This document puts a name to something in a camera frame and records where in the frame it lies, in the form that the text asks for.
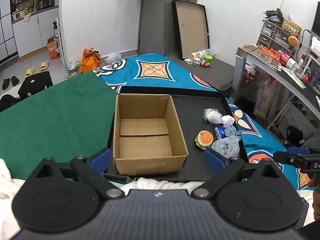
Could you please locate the grey denim plush piece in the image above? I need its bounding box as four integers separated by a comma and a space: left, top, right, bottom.
211, 125, 241, 159

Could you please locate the blue tissue pack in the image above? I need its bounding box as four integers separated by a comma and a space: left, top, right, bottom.
214, 126, 227, 140

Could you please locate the small white plastic bag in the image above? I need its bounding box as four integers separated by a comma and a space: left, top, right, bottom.
220, 115, 235, 125

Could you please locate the white fluffy bag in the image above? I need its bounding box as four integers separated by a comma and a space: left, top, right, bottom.
203, 108, 222, 124

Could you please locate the brown cardboard box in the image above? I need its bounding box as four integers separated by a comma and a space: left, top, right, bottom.
112, 94, 189, 176

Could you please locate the black shallow tray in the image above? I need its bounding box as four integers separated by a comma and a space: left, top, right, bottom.
103, 86, 250, 183

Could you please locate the green cloth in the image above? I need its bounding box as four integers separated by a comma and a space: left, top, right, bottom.
1, 73, 117, 180

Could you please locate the grey desk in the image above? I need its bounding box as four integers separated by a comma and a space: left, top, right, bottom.
231, 44, 319, 119

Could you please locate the white towel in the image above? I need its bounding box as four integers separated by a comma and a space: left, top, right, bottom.
0, 158, 208, 240

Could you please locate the red basket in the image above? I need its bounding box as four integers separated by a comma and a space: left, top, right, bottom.
241, 65, 259, 88

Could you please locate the grey bench mat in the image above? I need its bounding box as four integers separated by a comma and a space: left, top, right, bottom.
165, 55, 234, 91

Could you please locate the orange bag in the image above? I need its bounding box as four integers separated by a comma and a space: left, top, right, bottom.
80, 48, 101, 74

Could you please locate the green lidded jar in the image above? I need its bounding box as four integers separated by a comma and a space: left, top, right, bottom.
204, 55, 213, 63

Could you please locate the yellow slipper pair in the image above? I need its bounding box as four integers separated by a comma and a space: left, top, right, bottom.
24, 61, 49, 78

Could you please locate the blue patterned blanket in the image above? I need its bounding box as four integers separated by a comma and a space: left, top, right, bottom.
92, 53, 316, 190

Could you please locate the black slipper pair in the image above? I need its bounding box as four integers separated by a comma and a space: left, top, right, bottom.
2, 76, 20, 90

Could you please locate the white plastic tub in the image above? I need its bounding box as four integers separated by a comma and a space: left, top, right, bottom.
191, 49, 216, 60

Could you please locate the orange cardboard box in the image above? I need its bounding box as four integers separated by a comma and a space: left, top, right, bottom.
47, 36, 59, 60

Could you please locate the grey drawer organizer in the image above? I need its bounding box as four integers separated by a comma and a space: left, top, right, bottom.
257, 20, 294, 54

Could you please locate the white kitchen cabinet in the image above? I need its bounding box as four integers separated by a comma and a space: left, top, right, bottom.
12, 6, 59, 57

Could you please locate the leaning brown framed board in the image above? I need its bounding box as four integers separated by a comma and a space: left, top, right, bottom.
171, 0, 210, 60

